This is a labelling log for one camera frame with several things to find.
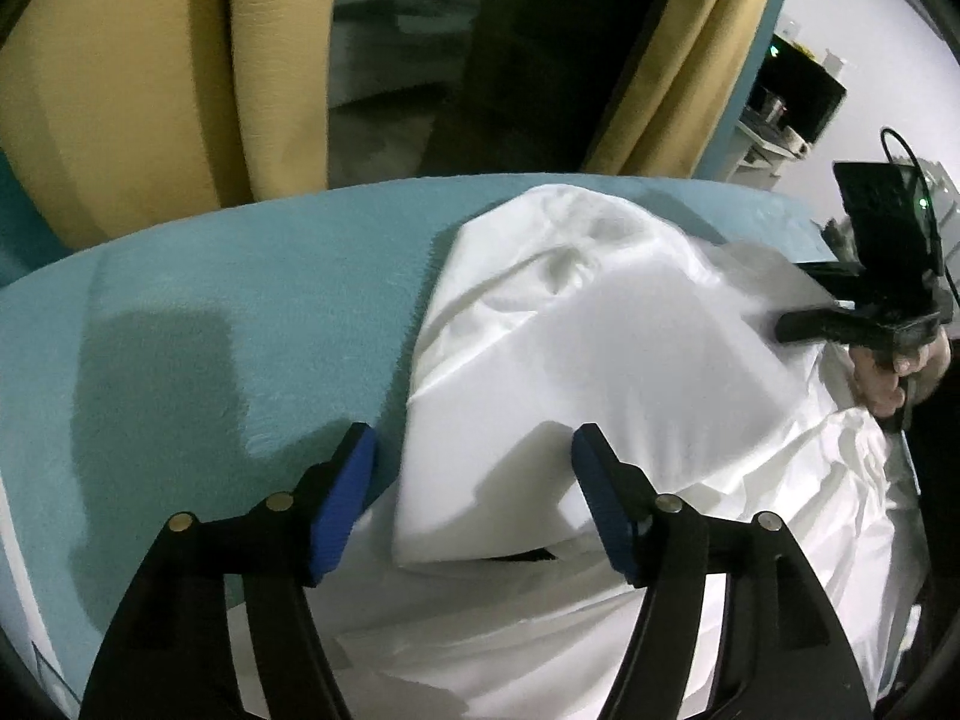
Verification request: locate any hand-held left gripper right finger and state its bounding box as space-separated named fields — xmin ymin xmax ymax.
xmin=570 ymin=424 xmax=875 ymax=720

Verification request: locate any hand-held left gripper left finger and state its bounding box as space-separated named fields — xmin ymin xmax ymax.
xmin=79 ymin=422 xmax=376 ymax=720

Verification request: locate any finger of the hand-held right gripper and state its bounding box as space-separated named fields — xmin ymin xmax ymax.
xmin=791 ymin=261 xmax=865 ymax=299
xmin=776 ymin=304 xmax=871 ymax=344

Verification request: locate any white shirt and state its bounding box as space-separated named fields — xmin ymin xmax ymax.
xmin=232 ymin=181 xmax=927 ymax=720

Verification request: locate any person's right hand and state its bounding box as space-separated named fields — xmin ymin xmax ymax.
xmin=851 ymin=334 xmax=950 ymax=418

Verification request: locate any white desk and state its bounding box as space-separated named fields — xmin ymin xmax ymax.
xmin=724 ymin=118 xmax=812 ymax=188

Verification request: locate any dark shelf with cups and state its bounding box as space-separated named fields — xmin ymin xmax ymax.
xmin=754 ymin=34 xmax=850 ymax=145

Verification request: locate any teal curtain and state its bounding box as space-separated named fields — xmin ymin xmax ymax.
xmin=697 ymin=0 xmax=801 ymax=182
xmin=0 ymin=148 xmax=85 ymax=287

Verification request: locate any person's dark clothing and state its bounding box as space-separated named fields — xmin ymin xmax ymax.
xmin=889 ymin=330 xmax=960 ymax=720

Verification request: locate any yellow curtain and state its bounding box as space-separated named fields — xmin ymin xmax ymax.
xmin=0 ymin=0 xmax=335 ymax=250
xmin=581 ymin=0 xmax=788 ymax=177

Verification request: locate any teal printed bed sheet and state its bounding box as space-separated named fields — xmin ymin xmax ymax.
xmin=0 ymin=172 xmax=826 ymax=695

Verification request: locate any black cable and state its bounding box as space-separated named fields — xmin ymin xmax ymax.
xmin=880 ymin=127 xmax=947 ymax=272

